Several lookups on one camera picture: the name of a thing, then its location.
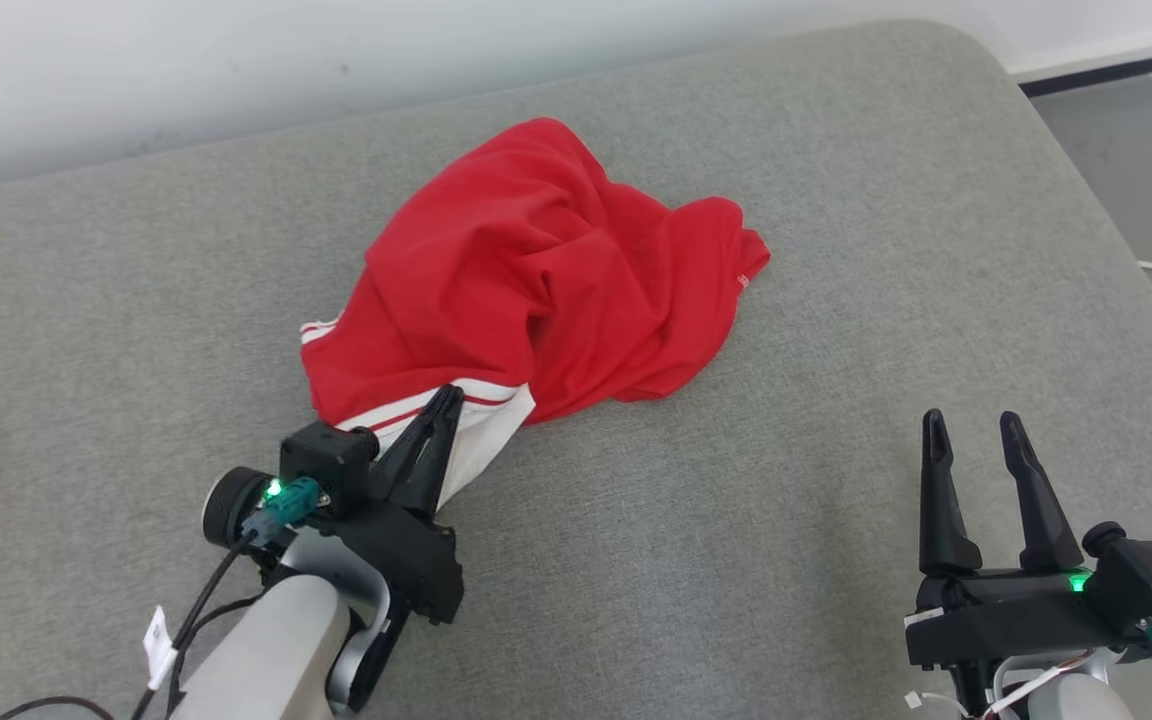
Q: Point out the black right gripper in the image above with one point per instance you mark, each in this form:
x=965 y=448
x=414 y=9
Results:
x=1006 y=615

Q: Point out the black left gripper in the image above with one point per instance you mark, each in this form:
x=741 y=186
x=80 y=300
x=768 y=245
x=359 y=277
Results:
x=416 y=565

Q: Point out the red t-shirt with letter print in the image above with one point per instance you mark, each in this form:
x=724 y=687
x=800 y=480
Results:
x=536 y=260

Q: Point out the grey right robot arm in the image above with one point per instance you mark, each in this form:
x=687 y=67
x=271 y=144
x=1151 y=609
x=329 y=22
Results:
x=1076 y=698

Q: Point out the black skirting board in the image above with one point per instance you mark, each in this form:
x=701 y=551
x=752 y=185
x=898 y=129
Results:
x=1116 y=72

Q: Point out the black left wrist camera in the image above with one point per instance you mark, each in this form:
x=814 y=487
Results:
x=331 y=460

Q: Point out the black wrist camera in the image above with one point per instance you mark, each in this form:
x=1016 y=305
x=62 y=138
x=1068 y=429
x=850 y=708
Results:
x=1151 y=575
x=331 y=460

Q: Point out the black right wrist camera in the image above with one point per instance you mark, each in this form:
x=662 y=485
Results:
x=1151 y=575

